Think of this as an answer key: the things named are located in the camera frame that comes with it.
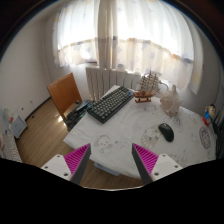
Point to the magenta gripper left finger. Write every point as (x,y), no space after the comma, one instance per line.
(70,167)

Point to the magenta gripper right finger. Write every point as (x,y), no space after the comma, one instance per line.
(151,166)

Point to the white box on floor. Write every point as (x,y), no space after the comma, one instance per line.
(17,126)

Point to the white radiator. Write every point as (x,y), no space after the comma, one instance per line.
(102,80)

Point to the wooden model sailing ship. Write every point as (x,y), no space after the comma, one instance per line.
(146,88)

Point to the right sheer curtain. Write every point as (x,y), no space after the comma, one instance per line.
(153,36)

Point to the wooden chair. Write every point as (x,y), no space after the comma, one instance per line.
(64,93)

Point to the cartoon boy figurine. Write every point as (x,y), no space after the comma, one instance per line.
(209,114)

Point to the left sheer curtain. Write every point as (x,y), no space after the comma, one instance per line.
(75,31)

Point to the sheer curtain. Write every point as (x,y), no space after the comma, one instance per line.
(153,36)
(75,31)

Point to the black computer mouse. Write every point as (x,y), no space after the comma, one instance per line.
(167,132)

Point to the dark mechanical keyboard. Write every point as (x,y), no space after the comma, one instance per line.
(110,104)

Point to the white conch shell ornament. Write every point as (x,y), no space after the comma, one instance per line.
(170,101)

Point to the black device on chair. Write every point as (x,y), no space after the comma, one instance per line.
(75,116)

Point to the white patterned tablecloth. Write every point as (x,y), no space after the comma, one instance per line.
(111,142)

